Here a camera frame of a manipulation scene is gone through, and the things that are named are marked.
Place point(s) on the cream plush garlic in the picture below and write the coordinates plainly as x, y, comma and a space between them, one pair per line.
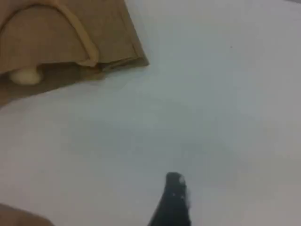
24, 76

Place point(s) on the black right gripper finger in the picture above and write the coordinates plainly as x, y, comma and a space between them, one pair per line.
174, 202

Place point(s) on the brown burlap bag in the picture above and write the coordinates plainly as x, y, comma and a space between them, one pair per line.
47, 35

